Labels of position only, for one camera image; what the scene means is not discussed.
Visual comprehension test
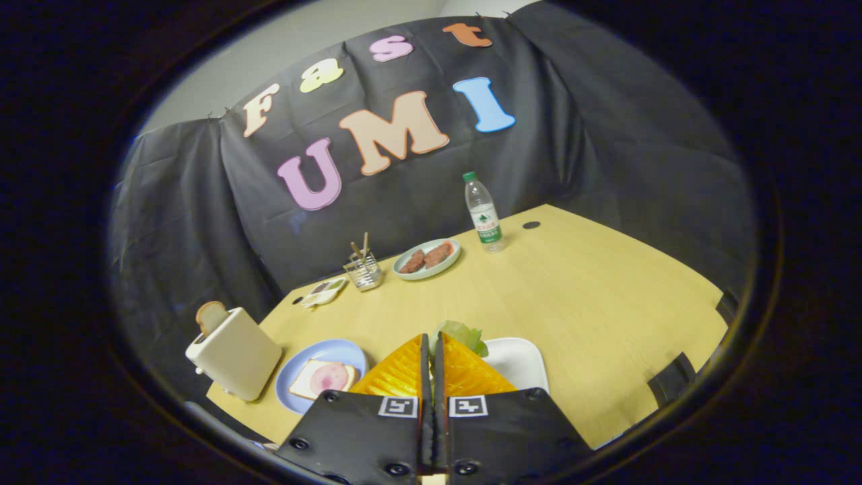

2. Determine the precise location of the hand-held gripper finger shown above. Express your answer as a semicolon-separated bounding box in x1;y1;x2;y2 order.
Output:
434;332;593;485
276;333;432;485

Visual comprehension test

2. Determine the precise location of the green lettuce leaf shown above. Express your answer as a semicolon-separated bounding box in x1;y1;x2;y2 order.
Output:
430;321;490;358

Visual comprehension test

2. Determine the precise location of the toasted bread slice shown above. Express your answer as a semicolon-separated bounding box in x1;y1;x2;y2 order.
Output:
195;301;230;336

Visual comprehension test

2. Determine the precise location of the white square plate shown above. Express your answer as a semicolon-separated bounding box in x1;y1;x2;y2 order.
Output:
482;337;550;395

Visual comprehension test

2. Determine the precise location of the pink ham slice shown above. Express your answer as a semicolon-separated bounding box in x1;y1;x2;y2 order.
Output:
308;362;349;395

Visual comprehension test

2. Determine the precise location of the pale green round plate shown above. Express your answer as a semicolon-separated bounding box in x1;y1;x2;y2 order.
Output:
392;238;462;281

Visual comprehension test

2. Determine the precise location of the blue round plate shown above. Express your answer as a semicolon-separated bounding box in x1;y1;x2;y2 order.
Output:
275;339;368;414

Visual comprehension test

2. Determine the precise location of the metal mesh utensil holder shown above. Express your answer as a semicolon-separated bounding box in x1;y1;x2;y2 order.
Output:
343;253;383;292

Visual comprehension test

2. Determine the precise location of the white bread slice under ham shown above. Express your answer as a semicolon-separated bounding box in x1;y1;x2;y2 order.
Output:
288;359;358;401

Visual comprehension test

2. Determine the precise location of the white divided seasoning dish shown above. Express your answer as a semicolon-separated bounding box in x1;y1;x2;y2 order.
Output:
301;277;348;309

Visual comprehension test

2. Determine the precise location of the clear plastic water bottle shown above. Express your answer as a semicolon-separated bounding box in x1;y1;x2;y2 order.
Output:
462;171;506;253

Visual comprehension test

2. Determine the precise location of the white toaster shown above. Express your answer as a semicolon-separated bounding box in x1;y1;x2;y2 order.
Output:
185;307;284;403

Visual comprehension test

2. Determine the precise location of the black table clamp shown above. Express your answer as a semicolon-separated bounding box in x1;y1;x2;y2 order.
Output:
715;290;740;327
648;352;696;408

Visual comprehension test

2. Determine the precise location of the black backdrop cloth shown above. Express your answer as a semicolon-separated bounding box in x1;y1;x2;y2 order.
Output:
108;0;758;405

